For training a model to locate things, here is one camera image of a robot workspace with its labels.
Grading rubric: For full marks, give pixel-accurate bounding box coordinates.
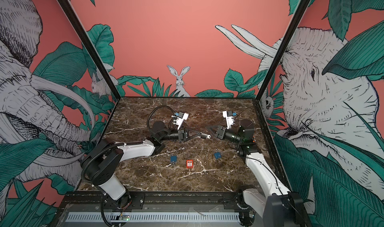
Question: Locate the left black corrugated cable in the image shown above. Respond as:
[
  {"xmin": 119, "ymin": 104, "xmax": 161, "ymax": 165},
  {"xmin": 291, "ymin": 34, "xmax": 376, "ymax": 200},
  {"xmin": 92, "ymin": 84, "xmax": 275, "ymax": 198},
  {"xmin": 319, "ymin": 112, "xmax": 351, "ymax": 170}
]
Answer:
[{"xmin": 146, "ymin": 104, "xmax": 176, "ymax": 130}]

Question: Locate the left black frame post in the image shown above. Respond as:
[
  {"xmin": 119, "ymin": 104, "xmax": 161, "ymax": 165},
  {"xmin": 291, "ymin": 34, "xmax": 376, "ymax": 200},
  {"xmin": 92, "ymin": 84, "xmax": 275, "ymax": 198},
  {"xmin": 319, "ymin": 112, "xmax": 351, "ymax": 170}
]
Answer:
[{"xmin": 57, "ymin": 0, "xmax": 121, "ymax": 101}]

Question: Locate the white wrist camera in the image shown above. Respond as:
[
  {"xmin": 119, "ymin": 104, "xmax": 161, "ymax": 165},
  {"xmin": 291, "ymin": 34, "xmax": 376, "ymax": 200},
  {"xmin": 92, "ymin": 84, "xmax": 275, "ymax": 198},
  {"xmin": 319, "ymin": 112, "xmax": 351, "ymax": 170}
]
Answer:
[
  {"xmin": 223, "ymin": 111, "xmax": 237, "ymax": 130},
  {"xmin": 172, "ymin": 112, "xmax": 189, "ymax": 130}
]

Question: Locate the black padlock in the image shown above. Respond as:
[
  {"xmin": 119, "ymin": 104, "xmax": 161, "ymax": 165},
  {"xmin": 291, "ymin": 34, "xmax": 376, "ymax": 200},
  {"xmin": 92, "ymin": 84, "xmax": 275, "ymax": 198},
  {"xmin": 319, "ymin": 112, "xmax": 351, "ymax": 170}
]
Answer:
[{"xmin": 200, "ymin": 133, "xmax": 211, "ymax": 139}]

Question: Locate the black mounting rail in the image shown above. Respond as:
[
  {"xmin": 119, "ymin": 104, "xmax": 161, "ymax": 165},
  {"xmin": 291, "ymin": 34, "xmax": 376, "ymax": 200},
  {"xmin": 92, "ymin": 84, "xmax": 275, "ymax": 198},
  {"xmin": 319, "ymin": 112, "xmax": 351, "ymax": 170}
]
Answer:
[{"xmin": 62, "ymin": 191, "xmax": 251, "ymax": 211}]

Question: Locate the red safety padlock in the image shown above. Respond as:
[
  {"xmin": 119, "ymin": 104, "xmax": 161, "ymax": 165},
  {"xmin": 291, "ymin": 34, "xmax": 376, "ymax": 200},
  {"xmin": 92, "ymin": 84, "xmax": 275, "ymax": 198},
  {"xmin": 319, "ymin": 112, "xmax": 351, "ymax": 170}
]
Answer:
[{"xmin": 186, "ymin": 160, "xmax": 194, "ymax": 169}]

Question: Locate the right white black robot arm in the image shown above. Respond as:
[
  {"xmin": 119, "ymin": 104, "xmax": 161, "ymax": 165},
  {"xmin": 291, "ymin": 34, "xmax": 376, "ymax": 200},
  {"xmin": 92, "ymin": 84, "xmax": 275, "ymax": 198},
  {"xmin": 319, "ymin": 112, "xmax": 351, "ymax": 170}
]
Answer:
[{"xmin": 207, "ymin": 119, "xmax": 311, "ymax": 227}]

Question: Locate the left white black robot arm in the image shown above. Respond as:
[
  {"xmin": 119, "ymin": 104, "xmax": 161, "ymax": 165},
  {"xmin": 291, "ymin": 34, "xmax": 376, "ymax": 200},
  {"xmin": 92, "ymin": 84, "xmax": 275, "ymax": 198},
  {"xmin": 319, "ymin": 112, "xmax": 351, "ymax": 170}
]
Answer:
[{"xmin": 81, "ymin": 121, "xmax": 211, "ymax": 204}]

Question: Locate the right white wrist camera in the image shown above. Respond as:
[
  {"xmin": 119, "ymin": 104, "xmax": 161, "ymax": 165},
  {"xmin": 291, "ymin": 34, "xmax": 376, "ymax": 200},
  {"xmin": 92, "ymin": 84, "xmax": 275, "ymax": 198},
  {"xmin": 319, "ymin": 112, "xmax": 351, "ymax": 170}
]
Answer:
[{"xmin": 223, "ymin": 111, "xmax": 237, "ymax": 130}]

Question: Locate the blue padlock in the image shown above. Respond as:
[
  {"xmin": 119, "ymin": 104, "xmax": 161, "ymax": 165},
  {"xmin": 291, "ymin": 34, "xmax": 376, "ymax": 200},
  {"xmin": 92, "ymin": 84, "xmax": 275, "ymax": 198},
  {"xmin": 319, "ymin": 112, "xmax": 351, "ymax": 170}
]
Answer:
[
  {"xmin": 214, "ymin": 152, "xmax": 222, "ymax": 160},
  {"xmin": 170, "ymin": 156, "xmax": 178, "ymax": 165}
]

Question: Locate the white slotted cable duct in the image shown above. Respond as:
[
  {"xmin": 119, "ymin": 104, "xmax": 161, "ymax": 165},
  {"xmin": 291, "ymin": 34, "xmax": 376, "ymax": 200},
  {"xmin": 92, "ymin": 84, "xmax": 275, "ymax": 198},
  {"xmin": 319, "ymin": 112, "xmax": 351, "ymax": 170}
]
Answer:
[{"xmin": 65, "ymin": 212, "xmax": 240, "ymax": 223}]

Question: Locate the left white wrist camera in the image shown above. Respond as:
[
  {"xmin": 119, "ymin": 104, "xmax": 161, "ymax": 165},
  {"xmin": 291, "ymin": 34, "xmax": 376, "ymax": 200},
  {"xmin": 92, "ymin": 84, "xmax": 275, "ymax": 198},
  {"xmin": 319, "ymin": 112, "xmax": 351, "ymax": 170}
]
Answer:
[{"xmin": 172, "ymin": 112, "xmax": 189, "ymax": 130}]

